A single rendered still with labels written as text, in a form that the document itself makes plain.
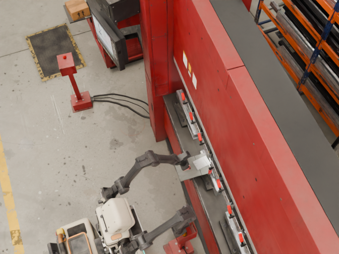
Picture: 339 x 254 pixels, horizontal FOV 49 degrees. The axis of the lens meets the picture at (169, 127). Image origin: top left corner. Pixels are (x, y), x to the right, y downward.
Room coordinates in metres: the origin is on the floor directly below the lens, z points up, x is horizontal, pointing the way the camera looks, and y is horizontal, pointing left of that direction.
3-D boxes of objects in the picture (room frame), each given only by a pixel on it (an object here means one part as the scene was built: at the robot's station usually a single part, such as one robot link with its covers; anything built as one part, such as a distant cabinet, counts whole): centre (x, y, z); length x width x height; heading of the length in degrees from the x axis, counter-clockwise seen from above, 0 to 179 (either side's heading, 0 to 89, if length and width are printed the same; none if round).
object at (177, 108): (1.90, -0.10, 0.89); 0.30 x 0.05 x 0.03; 16
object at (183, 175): (1.30, -0.18, 1.00); 0.26 x 0.18 x 0.01; 106
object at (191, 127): (1.87, -0.17, 0.92); 0.50 x 0.06 x 0.10; 16
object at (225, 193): (0.98, -0.43, 1.26); 0.15 x 0.09 x 0.17; 16
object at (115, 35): (2.34, 0.49, 1.42); 0.45 x 0.12 x 0.36; 31
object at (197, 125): (1.56, -0.26, 1.26); 0.15 x 0.09 x 0.17; 16
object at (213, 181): (1.29, -0.34, 0.92); 0.39 x 0.06 x 0.10; 16
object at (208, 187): (1.29, -0.28, 0.89); 0.30 x 0.05 x 0.03; 16
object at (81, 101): (2.65, 1.08, 0.41); 0.25 x 0.20 x 0.83; 106
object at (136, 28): (2.51, 0.30, 1.18); 0.40 x 0.24 x 0.07; 16
